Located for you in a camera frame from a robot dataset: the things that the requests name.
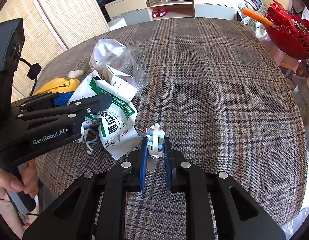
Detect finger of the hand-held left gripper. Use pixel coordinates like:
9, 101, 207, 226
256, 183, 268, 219
11, 92, 75, 110
17, 94, 112, 137

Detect orange stick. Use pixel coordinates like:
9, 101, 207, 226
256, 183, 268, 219
242, 7, 273, 27

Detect clear plastic bag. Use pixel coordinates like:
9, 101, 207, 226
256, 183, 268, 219
90, 39, 149, 101

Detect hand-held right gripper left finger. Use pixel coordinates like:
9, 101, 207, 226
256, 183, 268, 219
22, 137, 148, 240

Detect yellow wrapper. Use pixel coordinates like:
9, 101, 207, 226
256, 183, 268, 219
33, 77, 81, 97

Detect red openwork basket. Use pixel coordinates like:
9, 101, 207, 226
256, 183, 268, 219
265, 0, 309, 61

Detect beige grey TV cabinet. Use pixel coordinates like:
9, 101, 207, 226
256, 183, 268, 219
105, 0, 239, 24

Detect person's left hand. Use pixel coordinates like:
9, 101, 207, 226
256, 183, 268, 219
0, 159, 39, 198

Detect white stool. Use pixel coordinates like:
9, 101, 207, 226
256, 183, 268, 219
107, 17, 128, 32

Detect blue white paper strip bundle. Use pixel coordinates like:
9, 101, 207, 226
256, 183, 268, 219
138, 123, 166, 173

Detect grey plaid tablecloth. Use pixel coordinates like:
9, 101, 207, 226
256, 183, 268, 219
35, 17, 308, 228

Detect red glossy objects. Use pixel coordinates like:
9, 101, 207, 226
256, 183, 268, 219
152, 8, 170, 18

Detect bamboo folding screen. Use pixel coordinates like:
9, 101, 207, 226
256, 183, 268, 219
0, 0, 111, 103

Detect person's left forearm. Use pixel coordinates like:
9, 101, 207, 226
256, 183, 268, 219
0, 187, 24, 234

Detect black cable with strap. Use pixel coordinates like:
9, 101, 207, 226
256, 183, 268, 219
18, 57, 42, 98

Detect floral patterned cloth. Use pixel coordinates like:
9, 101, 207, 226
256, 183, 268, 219
238, 0, 269, 39

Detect white green packet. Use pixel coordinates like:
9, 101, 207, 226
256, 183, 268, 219
98, 109, 143, 161
67, 70, 138, 124

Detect small white medicine box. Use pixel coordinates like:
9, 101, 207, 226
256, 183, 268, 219
101, 65, 135, 102

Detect flat cardboard box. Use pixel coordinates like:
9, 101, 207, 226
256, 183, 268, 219
146, 0, 171, 7

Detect small white tissue wad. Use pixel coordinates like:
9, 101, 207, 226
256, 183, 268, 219
68, 69, 84, 79

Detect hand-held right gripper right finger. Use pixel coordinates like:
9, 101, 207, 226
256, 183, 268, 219
163, 137, 286, 240

